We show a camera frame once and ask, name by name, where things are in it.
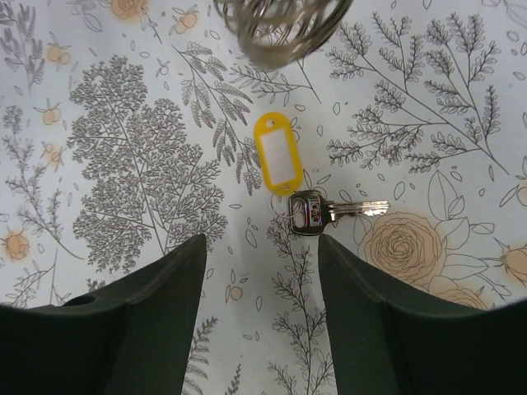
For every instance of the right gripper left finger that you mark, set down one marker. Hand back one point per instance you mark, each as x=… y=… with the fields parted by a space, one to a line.
x=132 y=336

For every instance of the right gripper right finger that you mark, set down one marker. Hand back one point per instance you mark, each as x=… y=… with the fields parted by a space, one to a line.
x=387 y=337

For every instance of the yellow tag with key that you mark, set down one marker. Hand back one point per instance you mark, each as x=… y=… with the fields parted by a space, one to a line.
x=307 y=211

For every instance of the metal keyring disc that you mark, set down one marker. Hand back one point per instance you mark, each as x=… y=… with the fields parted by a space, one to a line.
x=274 y=34

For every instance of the floral table mat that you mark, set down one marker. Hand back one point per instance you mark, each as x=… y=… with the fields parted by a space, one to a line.
x=127 y=128

